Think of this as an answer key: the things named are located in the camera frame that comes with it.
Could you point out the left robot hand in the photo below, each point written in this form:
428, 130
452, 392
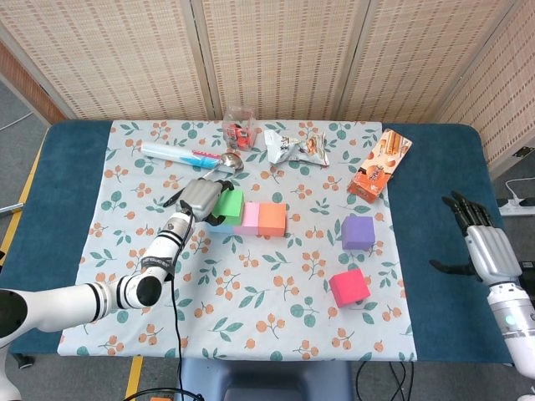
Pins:
200, 198

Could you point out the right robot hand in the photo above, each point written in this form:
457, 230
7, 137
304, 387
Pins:
493, 255

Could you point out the green cube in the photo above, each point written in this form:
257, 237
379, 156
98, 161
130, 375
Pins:
230, 204

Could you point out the blue cube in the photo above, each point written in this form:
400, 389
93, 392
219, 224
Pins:
219, 228

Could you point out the pink cube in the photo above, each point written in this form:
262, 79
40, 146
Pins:
250, 219

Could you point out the orange cube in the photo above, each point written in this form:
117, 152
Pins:
271, 219

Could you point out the purple cube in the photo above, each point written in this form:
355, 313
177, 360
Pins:
357, 234

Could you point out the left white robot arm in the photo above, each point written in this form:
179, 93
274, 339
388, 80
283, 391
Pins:
75, 301

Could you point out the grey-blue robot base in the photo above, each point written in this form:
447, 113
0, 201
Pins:
267, 380

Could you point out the white power strip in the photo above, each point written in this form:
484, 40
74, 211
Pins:
514, 207

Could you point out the white plastic wrap roll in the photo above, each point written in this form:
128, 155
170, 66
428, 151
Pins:
167, 152

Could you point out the clear bag orange items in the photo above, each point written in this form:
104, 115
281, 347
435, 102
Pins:
239, 133

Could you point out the teal table cover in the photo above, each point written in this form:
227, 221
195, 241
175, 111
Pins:
426, 209

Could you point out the crumpled snack bag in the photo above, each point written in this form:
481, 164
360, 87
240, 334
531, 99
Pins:
292, 148

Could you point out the floral tablecloth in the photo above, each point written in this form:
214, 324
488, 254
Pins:
251, 292

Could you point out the orange biscuit box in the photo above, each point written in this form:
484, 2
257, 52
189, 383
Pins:
376, 171

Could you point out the red cube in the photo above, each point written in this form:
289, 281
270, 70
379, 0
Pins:
349, 288

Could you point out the woven folding screen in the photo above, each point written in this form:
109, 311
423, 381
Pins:
292, 54

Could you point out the grey metal bar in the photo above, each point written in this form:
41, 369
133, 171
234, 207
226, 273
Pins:
10, 208

